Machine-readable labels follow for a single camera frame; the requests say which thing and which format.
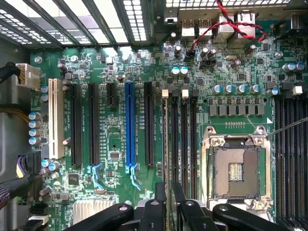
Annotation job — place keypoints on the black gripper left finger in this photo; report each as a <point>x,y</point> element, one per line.
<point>108,216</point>

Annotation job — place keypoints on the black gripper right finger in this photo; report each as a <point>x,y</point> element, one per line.
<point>231,216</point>

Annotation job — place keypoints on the silver finned heatsink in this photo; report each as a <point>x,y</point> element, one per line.
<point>91,211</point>

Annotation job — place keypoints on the thin metal locking lever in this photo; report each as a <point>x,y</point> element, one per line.
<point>205,173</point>
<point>286,127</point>

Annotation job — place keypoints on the black SATA plug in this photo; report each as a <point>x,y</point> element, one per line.
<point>38,209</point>

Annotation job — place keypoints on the green motherboard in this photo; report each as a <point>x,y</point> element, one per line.
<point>115,130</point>

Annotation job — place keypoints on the long black expansion slot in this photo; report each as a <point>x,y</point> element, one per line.
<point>93,125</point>
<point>149,125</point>
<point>76,125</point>

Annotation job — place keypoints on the blue expansion slot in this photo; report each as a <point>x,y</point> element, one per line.
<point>130,125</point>

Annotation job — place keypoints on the white PCI expansion slot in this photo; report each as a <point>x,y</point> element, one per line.
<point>56,120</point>

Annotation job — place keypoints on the short black expansion slot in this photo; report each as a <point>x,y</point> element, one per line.
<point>111,95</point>

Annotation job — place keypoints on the grey power supply unit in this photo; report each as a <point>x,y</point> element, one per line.
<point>12,139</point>

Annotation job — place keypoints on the white power connector plug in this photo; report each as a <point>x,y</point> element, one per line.
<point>29,77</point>

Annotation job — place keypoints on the black and grey PC case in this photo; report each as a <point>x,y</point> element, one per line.
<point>150,21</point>

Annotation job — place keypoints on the CPU socket with metal frame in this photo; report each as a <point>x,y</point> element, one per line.
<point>235,168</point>

